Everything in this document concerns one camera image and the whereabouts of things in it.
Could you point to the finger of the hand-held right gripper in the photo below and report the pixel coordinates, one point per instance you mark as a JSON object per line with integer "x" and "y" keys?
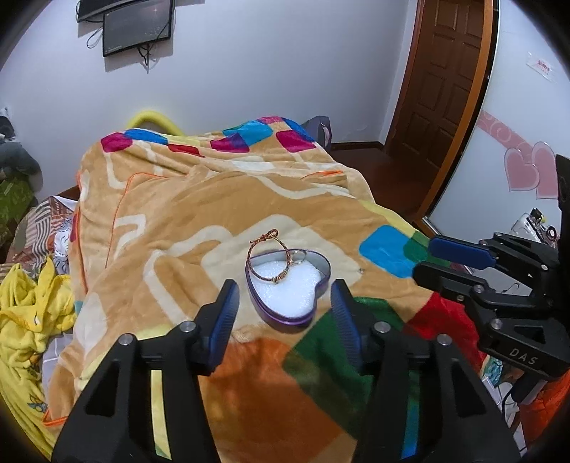
{"x": 441, "y": 278}
{"x": 458, "y": 253}

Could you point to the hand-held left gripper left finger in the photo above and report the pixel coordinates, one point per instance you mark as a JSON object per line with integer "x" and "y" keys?
{"x": 225, "y": 318}

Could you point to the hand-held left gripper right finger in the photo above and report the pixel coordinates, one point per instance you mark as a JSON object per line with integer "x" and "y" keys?
{"x": 343, "y": 318}

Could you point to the purple heart-shaped tin box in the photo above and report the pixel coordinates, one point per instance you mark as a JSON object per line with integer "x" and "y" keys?
{"x": 289, "y": 291}

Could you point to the orange cloth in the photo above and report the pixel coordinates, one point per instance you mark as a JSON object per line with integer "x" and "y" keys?
{"x": 545, "y": 409}

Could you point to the colourful patterned fleece blanket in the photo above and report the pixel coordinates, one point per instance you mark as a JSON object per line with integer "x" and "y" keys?
{"x": 187, "y": 213}

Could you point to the brown wooden door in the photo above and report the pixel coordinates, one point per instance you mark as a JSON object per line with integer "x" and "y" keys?
{"x": 441, "y": 80}

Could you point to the dark grey bag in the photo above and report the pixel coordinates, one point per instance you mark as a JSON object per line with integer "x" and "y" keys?
{"x": 319, "y": 129}

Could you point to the striped patterned bedsheet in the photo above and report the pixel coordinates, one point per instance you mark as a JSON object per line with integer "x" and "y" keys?
{"x": 44, "y": 231}

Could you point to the yellow garment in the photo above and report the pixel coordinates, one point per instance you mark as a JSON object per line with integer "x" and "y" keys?
{"x": 22, "y": 320}

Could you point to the yellow foam headrest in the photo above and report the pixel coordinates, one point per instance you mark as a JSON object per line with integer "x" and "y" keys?
{"x": 149, "y": 121}

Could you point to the green cloth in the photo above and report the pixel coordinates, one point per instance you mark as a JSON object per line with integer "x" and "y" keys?
{"x": 15, "y": 196}

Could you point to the pink heart wall decal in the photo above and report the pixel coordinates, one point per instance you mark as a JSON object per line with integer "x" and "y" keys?
{"x": 527, "y": 171}

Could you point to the white wall sign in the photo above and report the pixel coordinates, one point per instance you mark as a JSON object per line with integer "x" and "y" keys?
{"x": 541, "y": 66}

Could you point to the black wall monitor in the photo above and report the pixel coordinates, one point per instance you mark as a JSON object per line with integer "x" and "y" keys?
{"x": 136, "y": 26}

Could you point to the black wall television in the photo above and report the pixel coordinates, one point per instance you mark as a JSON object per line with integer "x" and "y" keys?
{"x": 95, "y": 8}

